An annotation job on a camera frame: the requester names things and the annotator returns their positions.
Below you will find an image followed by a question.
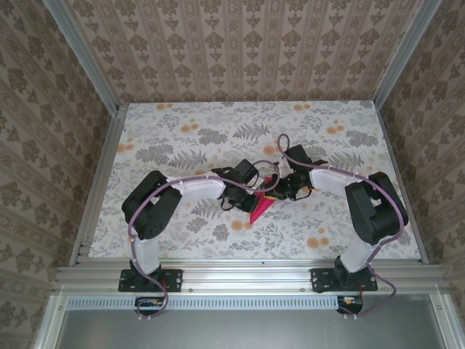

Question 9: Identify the wide aluminium base rail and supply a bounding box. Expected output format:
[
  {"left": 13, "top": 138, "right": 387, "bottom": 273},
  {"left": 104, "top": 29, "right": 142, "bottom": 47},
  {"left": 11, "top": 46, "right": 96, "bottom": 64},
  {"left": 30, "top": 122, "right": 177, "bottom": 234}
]
[{"left": 53, "top": 258, "right": 447, "bottom": 296}]

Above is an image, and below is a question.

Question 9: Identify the grey metal panel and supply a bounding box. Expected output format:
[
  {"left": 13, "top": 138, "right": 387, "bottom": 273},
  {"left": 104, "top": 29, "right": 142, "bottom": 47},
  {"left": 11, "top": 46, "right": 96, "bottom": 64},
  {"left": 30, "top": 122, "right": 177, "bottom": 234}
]
[{"left": 54, "top": 308, "right": 450, "bottom": 349}]

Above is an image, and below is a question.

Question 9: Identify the aluminium frame post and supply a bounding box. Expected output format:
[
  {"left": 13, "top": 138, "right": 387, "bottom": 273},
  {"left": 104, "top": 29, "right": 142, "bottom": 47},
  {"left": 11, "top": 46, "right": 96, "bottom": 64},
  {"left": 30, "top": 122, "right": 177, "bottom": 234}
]
[
  {"left": 46, "top": 0, "right": 123, "bottom": 114},
  {"left": 373, "top": 0, "right": 437, "bottom": 106}
]

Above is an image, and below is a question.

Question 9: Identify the black connector box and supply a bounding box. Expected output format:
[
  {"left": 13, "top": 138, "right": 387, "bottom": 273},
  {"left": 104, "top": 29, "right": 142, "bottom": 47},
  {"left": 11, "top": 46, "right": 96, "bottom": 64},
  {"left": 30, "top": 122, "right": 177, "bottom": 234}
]
[
  {"left": 336, "top": 294, "right": 365, "bottom": 316},
  {"left": 134, "top": 296, "right": 167, "bottom": 316}
]

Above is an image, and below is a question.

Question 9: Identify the aluminium side rail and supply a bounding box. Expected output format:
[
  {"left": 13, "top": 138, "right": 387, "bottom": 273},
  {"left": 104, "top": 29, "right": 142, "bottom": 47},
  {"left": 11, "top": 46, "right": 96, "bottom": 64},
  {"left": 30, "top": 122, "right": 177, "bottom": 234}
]
[
  {"left": 376, "top": 103, "right": 430, "bottom": 265},
  {"left": 68, "top": 104, "right": 129, "bottom": 265}
]

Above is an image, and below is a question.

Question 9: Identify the floral printed table cover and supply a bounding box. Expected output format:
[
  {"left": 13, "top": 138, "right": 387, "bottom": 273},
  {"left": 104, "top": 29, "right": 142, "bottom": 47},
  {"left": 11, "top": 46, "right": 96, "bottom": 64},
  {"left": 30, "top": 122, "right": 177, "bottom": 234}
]
[{"left": 86, "top": 101, "right": 424, "bottom": 260}]

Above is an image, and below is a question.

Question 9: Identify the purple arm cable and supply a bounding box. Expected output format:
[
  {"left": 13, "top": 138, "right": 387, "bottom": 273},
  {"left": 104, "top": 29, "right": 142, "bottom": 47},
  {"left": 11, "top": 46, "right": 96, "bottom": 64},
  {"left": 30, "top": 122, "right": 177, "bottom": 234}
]
[
  {"left": 277, "top": 133, "right": 408, "bottom": 317},
  {"left": 126, "top": 159, "right": 281, "bottom": 323}
]

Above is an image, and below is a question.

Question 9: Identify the slotted grey cable duct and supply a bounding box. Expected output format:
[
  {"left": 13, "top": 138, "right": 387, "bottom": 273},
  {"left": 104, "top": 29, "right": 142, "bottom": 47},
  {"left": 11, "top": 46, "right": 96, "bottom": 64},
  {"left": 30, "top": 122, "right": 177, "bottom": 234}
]
[{"left": 67, "top": 294, "right": 341, "bottom": 310}]

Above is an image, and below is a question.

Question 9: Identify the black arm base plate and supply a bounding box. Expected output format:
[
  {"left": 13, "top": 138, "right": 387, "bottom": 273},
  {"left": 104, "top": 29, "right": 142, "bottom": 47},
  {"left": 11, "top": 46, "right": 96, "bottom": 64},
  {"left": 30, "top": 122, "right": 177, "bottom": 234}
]
[
  {"left": 311, "top": 268, "right": 379, "bottom": 294},
  {"left": 118, "top": 268, "right": 184, "bottom": 294}
]

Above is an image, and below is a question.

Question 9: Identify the aluminium lower frame bar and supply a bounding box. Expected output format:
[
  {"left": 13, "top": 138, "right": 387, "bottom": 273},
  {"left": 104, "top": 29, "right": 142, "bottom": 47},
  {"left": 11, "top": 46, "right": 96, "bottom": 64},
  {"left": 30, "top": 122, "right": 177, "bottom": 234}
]
[
  {"left": 34, "top": 294, "right": 70, "bottom": 349},
  {"left": 430, "top": 293, "right": 461, "bottom": 349}
]

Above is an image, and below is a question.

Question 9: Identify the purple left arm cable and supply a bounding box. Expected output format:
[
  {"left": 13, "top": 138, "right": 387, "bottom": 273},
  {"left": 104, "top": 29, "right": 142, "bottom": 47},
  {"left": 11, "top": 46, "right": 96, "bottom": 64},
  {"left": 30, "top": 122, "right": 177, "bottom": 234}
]
[{"left": 126, "top": 159, "right": 281, "bottom": 323}]

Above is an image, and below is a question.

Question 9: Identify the pink cloth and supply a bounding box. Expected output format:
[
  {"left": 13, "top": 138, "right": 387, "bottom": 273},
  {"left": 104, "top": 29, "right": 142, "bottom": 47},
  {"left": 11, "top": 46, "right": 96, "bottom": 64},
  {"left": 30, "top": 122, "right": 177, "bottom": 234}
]
[{"left": 249, "top": 177, "right": 283, "bottom": 225}]

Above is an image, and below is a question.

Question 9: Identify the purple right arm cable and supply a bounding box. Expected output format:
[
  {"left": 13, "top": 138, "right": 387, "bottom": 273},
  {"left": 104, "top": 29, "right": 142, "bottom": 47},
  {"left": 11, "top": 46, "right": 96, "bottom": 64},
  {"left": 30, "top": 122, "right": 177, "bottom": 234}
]
[{"left": 277, "top": 133, "right": 408, "bottom": 317}]

